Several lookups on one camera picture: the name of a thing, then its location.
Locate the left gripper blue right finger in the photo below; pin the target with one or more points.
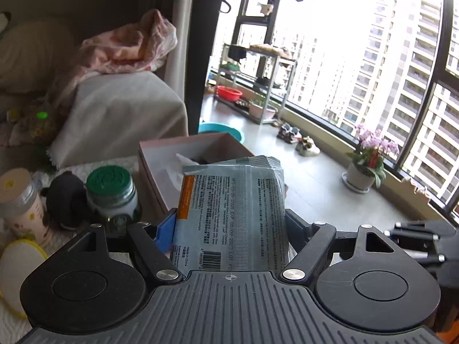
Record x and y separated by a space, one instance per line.
298 230

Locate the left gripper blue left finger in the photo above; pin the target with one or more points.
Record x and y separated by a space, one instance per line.
164 231

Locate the blue wet wipes pack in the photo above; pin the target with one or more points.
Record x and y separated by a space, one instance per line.
231 217

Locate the black plush toy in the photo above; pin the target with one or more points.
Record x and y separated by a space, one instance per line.
67 207

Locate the green lid glass jar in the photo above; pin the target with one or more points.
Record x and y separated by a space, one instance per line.
111 192

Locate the small pair of shoes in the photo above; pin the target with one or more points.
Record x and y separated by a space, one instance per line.
304 146

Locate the pink orchid in white pot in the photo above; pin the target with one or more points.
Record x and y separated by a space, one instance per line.
367 160

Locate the teal water basin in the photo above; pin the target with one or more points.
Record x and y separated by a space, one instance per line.
208 128

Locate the grey covered sofa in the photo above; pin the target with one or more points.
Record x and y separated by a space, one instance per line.
110 115

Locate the floral tin with silver lid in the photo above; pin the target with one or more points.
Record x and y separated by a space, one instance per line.
21 206

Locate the red plastic basin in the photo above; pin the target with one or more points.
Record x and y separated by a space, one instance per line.
229 94

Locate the metal balcony shelf rack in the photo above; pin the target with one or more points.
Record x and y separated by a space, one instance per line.
263 73

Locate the green lid snack jar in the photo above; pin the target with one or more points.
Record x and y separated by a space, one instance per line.
43 128

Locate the pink floral blanket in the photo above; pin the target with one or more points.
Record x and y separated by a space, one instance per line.
134 47

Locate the beige pillow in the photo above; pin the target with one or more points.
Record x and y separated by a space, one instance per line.
33 52

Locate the beige curtain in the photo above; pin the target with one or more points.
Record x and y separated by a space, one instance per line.
177 58

